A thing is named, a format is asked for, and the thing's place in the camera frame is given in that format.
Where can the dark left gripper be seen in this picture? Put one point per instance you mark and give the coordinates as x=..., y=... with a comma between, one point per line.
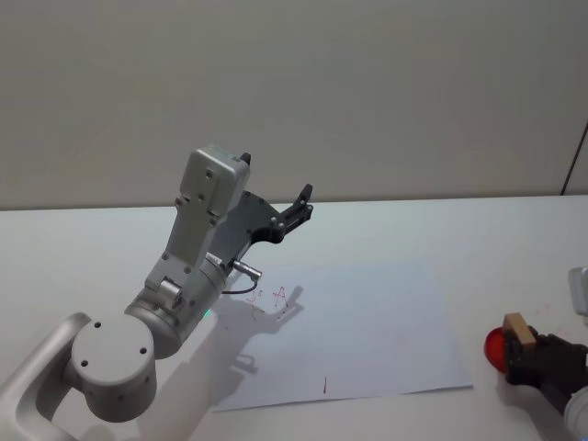
x=250, y=220

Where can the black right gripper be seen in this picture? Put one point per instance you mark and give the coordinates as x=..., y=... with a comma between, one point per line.
x=560, y=363

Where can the small wooden block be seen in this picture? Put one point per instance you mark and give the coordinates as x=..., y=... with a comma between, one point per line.
x=519, y=328

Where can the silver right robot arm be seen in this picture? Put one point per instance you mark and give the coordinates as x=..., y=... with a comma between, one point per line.
x=580, y=289

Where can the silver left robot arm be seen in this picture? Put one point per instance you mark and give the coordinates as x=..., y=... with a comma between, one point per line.
x=110, y=358

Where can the red round object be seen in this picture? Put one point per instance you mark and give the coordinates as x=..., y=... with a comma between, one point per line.
x=495, y=347

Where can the white table cloth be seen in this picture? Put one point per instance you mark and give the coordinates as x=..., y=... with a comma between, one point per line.
x=459, y=239

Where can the white paper sheet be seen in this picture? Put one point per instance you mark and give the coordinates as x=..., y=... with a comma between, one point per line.
x=367, y=331

